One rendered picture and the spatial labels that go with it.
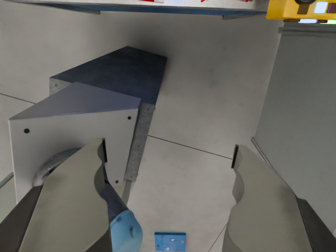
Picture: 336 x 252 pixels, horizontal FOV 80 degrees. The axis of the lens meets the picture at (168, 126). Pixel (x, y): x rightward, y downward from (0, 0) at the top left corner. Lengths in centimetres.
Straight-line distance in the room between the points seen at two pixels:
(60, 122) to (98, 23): 125
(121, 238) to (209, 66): 138
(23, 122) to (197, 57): 131
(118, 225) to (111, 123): 23
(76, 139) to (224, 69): 131
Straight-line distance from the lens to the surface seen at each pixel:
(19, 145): 45
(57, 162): 46
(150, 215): 243
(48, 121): 43
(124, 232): 37
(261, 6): 73
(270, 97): 164
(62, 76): 67
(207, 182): 209
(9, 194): 230
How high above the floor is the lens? 154
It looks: 64 degrees down
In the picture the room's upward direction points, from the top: 176 degrees counter-clockwise
